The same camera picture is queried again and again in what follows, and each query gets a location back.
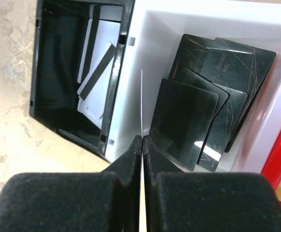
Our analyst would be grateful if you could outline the grey cards in bin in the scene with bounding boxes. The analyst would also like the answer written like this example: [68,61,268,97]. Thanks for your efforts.
[77,4,123,129]

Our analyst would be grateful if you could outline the black wallet in bin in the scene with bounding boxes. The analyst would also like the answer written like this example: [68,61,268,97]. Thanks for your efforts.
[149,34,276,172]

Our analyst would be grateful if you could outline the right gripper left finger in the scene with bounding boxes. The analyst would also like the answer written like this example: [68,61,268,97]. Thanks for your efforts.
[0,135,142,232]

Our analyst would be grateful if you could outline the black plastic bin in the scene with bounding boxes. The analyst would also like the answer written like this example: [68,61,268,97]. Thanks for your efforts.
[29,0,135,162]

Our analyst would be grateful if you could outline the white plastic bin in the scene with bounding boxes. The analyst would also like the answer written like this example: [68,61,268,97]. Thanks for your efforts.
[105,0,281,173]

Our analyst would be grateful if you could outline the black credit card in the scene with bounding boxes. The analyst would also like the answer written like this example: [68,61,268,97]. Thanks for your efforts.
[139,70,147,232]

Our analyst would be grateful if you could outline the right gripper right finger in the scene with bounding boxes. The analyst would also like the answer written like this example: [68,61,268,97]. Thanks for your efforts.
[142,136,281,232]

